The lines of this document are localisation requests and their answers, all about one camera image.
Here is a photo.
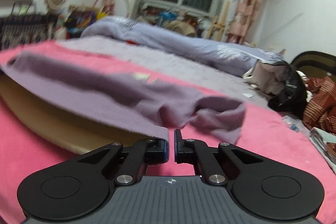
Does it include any tan cardboard folding board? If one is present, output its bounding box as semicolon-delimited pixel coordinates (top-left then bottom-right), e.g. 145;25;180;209
1;75;147;155

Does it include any purple long-sleeve shirt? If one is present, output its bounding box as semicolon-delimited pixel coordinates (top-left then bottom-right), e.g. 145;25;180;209
1;52;246;143

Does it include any pink blanket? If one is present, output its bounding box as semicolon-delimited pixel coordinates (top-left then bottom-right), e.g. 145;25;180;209
1;42;335;223

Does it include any stack of folded papers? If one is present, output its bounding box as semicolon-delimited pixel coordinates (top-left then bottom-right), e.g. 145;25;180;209
309;127;336;173

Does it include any red plaid cloth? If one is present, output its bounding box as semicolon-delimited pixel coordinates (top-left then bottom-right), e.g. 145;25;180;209
302;76;336;135

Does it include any black and white jacket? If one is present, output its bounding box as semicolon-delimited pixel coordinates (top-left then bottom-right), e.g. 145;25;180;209
243;60;307;117

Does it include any lavender patterned bed sheet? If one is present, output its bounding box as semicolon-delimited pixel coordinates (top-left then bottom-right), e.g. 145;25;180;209
57;36;268;108

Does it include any light blue duvet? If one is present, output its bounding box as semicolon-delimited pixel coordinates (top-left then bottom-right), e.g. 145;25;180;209
81;16;286;77

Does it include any black metal bed headboard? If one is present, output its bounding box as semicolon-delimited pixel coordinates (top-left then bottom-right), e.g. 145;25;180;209
291;51;336;81

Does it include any colourful toy box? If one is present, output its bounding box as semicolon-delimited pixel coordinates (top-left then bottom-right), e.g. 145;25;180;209
64;10;96;39

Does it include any dark patterned covered cabinet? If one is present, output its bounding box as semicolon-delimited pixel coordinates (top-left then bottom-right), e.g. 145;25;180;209
1;14;56;51

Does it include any wooden easel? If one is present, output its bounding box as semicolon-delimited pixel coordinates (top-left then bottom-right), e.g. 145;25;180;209
206;1;231;42

